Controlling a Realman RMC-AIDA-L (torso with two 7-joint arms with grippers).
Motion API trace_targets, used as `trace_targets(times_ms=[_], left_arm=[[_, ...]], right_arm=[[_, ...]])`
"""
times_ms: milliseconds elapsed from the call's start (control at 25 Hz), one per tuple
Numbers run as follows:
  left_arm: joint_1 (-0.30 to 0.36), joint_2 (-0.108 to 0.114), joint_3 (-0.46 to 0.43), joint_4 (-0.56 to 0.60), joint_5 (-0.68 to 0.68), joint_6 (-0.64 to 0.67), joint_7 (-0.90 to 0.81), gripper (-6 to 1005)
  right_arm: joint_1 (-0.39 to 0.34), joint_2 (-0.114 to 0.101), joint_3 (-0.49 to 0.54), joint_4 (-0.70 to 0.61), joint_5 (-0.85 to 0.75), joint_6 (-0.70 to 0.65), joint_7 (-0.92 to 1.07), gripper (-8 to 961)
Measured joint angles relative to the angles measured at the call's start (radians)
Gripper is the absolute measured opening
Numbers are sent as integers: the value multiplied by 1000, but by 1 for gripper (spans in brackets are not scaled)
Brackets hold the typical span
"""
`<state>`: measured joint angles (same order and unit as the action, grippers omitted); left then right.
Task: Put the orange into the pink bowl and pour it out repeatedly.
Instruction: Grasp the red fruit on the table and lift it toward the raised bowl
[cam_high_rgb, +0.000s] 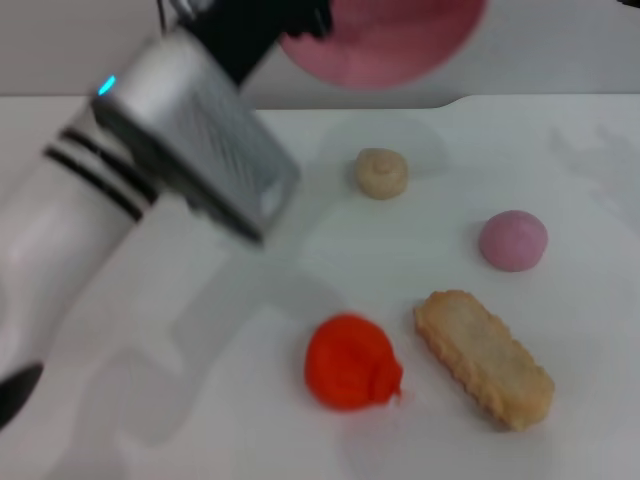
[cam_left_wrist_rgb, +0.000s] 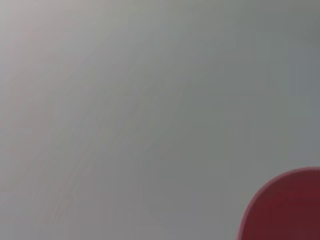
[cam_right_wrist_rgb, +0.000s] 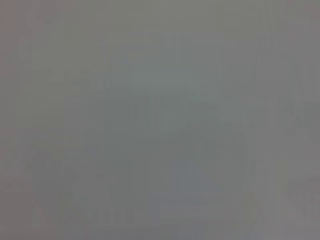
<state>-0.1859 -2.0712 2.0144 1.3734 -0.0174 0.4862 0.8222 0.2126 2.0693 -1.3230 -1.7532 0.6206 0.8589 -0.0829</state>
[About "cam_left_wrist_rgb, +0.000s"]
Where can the pink plastic bowl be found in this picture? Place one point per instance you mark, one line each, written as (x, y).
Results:
(285, 207)

